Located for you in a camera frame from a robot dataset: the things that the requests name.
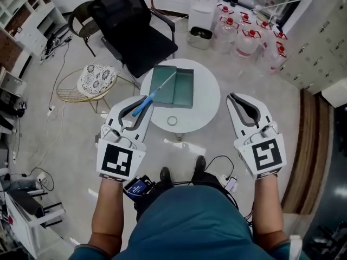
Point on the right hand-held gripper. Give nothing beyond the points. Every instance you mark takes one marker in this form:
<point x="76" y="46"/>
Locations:
<point x="265" y="156"/>

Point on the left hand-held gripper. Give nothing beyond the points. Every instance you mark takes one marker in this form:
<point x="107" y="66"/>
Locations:
<point x="116" y="158"/>

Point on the green box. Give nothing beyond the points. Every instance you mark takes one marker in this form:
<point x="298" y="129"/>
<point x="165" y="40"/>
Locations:
<point x="184" y="91"/>

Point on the person's right forearm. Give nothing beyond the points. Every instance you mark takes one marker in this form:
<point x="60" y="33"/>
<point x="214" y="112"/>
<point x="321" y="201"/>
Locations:
<point x="267" y="213"/>

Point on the person's left forearm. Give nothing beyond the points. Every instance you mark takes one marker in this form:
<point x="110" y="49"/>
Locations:
<point x="108" y="213"/>

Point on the clear tape roll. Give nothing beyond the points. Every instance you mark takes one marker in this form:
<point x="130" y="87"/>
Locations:
<point x="168" y="120"/>

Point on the round white table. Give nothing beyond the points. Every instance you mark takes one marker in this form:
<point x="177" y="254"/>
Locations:
<point x="206" y="96"/>

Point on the patterned white seat cushion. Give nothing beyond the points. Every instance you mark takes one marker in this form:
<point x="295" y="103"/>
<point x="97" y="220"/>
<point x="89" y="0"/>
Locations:
<point x="95" y="77"/>

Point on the wooden steps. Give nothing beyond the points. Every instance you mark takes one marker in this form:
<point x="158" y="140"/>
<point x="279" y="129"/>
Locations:
<point x="306" y="150"/>

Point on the person's left black shoe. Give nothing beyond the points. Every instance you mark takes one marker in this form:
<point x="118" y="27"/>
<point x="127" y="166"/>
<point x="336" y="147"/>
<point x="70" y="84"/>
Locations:
<point x="165" y="175"/>

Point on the person's black shoe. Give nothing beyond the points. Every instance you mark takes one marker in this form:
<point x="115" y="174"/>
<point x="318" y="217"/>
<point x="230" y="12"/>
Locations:
<point x="200" y="165"/>
<point x="165" y="175"/>

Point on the smartphone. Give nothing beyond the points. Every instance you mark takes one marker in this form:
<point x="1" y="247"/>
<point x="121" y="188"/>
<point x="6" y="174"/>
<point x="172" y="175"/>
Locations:
<point x="232" y="184"/>

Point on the black device with blue screen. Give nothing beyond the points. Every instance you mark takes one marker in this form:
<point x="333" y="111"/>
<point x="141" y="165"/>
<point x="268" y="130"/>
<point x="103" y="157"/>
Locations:
<point x="137" y="188"/>

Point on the person's right black shoe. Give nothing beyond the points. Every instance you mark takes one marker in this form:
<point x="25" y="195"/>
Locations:
<point x="200" y="165"/>

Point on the person's black trousers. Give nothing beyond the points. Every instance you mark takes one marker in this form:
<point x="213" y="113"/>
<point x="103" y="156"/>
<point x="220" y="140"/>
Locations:
<point x="206" y="179"/>

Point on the cluster of clear water jugs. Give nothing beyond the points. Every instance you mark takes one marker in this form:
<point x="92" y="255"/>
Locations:
<point x="246" y="39"/>

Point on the black mesh office chair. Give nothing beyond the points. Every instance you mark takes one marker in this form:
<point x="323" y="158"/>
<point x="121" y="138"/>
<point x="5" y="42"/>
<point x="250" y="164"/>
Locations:
<point x="130" y="36"/>

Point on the white cabinet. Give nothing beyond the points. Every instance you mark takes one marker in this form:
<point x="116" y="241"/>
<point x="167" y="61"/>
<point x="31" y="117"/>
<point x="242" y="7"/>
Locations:
<point x="336" y="95"/>

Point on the grey locker cabinet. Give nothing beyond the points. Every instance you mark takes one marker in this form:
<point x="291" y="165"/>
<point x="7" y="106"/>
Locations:
<point x="317" y="50"/>

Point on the dark round-back chair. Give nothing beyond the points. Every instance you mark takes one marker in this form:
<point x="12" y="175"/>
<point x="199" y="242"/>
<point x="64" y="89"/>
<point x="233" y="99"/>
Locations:
<point x="81" y="28"/>

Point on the white water dispenser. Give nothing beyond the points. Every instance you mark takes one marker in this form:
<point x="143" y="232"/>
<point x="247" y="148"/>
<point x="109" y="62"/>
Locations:
<point x="203" y="9"/>

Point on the person's teal shirt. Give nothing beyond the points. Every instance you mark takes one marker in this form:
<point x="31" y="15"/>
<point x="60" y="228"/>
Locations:
<point x="189" y="226"/>

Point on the white shelf unit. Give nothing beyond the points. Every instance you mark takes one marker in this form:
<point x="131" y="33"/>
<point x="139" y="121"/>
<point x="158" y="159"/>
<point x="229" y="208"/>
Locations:
<point x="32" y="23"/>

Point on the white side table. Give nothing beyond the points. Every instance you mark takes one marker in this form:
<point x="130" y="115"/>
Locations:
<point x="19" y="226"/>

